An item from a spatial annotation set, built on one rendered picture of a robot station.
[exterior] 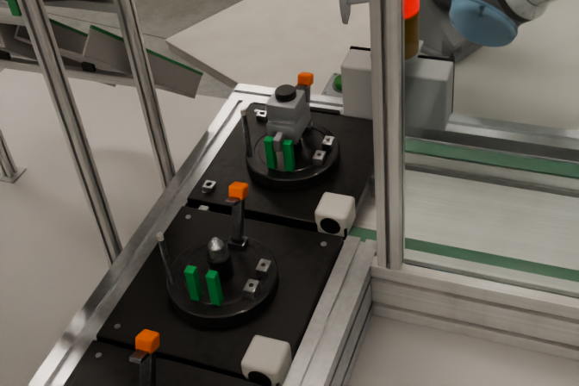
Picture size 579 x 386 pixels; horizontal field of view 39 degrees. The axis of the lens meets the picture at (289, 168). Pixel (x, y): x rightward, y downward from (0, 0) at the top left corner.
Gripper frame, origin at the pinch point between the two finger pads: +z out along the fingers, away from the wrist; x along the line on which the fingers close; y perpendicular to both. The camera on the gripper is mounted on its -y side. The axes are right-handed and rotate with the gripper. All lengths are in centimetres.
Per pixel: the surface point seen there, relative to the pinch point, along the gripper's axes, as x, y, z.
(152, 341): -66, 12, 8
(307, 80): -18.3, 0.5, 4.1
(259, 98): -12.7, -13.6, 13.6
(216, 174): -32.4, -7.2, 14.6
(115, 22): 117, -199, 89
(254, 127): -20.5, -8.9, 13.5
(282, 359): -56, 21, 16
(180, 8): 140, -180, 88
